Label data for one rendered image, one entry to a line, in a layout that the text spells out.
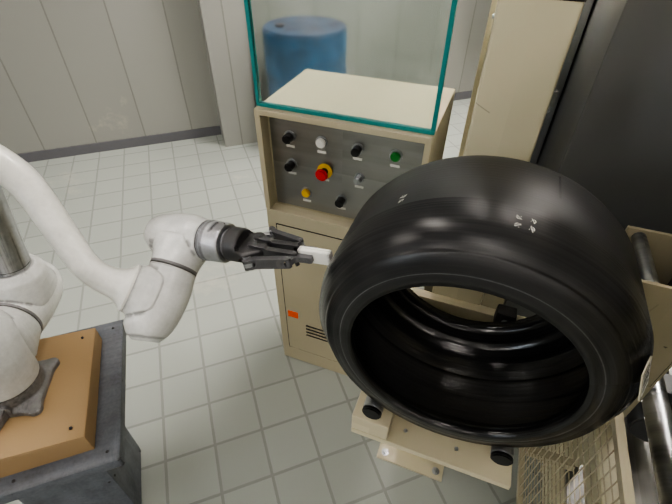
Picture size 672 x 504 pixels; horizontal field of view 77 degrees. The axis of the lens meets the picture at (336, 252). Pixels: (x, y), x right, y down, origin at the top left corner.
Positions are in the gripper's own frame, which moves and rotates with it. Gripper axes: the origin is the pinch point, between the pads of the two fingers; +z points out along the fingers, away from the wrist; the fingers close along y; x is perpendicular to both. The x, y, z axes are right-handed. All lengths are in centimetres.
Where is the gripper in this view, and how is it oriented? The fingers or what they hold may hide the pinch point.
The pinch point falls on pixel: (315, 255)
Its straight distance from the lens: 84.5
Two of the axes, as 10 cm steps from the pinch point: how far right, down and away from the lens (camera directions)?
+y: 3.6, -6.1, 7.1
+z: 9.3, 1.3, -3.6
